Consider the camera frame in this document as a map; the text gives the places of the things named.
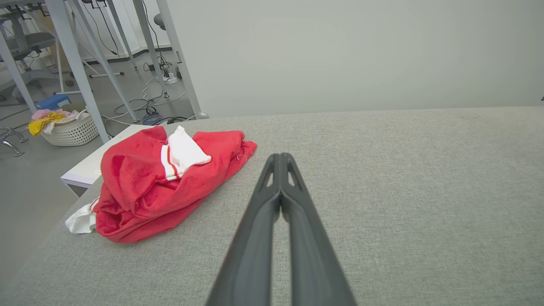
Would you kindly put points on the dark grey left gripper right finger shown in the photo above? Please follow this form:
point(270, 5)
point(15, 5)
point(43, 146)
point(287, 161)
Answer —
point(314, 255)

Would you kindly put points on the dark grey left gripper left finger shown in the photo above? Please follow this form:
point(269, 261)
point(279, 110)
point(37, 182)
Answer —
point(250, 246)

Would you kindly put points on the red and white t-shirt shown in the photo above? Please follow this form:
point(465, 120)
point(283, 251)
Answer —
point(140, 195)

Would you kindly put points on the white low table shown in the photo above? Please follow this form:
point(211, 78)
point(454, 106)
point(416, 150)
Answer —
point(89, 165)

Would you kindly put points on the white metal table leg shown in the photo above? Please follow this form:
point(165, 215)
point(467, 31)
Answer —
point(76, 63)
point(148, 42)
point(106, 70)
point(121, 34)
point(180, 59)
point(17, 72)

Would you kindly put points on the white woven laundry basket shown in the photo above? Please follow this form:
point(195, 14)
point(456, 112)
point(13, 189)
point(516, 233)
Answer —
point(74, 131)

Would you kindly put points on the white cloth in basket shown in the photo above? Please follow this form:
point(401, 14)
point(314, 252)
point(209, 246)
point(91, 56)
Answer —
point(70, 115)

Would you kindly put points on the yellow cloth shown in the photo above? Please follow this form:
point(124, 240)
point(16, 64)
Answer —
point(42, 123)

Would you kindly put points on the blue box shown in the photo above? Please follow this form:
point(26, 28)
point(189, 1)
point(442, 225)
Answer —
point(53, 102)

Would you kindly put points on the pink cloth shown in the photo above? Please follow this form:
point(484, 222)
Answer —
point(40, 114)

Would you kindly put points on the chrome chair base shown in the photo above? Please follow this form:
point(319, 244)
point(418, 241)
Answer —
point(12, 148)

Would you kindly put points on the grey office chair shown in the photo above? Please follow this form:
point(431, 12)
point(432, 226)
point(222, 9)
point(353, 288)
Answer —
point(34, 42)

